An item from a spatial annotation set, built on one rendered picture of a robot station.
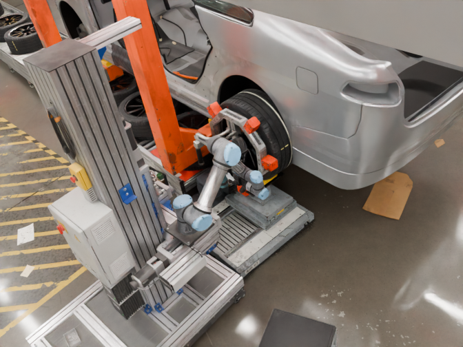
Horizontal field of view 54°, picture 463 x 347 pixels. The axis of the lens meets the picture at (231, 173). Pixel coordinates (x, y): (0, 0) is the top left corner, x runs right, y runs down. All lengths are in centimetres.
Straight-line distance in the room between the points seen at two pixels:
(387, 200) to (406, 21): 385
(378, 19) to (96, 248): 238
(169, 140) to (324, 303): 165
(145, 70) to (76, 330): 181
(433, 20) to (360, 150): 257
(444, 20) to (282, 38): 259
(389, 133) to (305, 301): 135
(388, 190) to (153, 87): 218
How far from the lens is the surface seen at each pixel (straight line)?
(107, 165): 242
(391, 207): 402
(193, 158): 376
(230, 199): 393
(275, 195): 379
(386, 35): 25
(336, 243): 372
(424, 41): 24
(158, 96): 333
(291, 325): 290
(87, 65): 220
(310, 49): 269
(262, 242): 365
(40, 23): 494
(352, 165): 288
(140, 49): 315
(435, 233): 389
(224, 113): 320
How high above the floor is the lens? 283
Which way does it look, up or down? 40 degrees down
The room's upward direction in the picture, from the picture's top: 10 degrees counter-clockwise
